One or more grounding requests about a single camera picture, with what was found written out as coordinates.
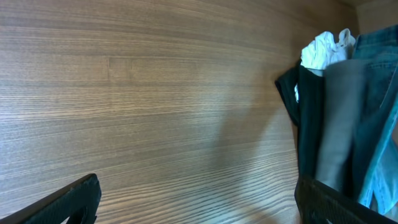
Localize grey garment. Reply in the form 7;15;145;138
315;60;368;191

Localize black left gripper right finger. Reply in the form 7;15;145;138
294;176;397;224

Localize light blue denim jeans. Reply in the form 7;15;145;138
352;26;397;215

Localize white cloth garment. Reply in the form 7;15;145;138
294;28;356;102

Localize black garment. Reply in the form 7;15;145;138
275;61;324;177

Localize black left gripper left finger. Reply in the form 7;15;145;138
1;174;101;224

